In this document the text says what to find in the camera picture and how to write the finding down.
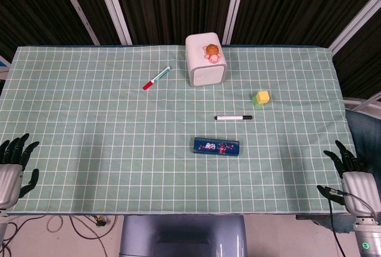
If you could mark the blue glasses case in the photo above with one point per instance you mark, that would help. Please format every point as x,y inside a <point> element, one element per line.
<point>215,147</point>

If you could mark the black pleated curtain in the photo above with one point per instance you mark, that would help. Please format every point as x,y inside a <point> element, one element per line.
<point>178,1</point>

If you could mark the pink turtle toy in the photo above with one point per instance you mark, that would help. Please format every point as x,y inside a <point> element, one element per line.
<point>212,52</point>

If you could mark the green checked tablecloth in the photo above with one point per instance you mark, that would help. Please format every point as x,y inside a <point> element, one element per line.
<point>89,135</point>

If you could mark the yellow cube block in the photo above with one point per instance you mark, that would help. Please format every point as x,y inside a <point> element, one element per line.
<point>263,96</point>

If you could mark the red capped green marker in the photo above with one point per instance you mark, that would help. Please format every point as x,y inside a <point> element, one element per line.
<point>156,78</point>

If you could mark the blue white panel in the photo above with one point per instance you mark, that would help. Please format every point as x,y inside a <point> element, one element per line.
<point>3,63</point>

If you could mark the black capped white marker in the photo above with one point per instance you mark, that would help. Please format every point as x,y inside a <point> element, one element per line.
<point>230,117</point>

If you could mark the white aluminium frame post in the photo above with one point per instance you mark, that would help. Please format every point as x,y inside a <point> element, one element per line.
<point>357,22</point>
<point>114,7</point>
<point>235,7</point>
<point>78,10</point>

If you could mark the white aluminium frame rail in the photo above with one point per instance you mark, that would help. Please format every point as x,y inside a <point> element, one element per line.
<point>361,103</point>

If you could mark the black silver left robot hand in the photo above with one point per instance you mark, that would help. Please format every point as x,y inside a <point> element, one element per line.
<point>10,179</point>

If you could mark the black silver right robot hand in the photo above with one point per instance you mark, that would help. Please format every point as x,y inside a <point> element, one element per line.
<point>358,191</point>

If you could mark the blue grey robot torso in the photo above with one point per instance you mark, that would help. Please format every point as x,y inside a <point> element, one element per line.
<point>181,236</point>

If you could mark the yellow black floor plug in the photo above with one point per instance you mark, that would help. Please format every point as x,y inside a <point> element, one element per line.
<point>99,222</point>

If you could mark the white cube box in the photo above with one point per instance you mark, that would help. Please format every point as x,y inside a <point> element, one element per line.
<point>205,72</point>

